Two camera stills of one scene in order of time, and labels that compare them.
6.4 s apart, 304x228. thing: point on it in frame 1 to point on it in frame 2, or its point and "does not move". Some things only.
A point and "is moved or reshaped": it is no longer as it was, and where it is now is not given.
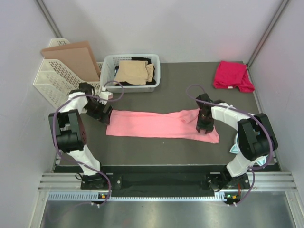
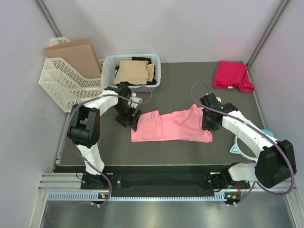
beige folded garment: [135, 72] does not move
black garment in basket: [132, 83] does not move
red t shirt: [231, 74] does not move
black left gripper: [105, 119] to [133, 120]
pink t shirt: [181, 125] is moved or reshaped
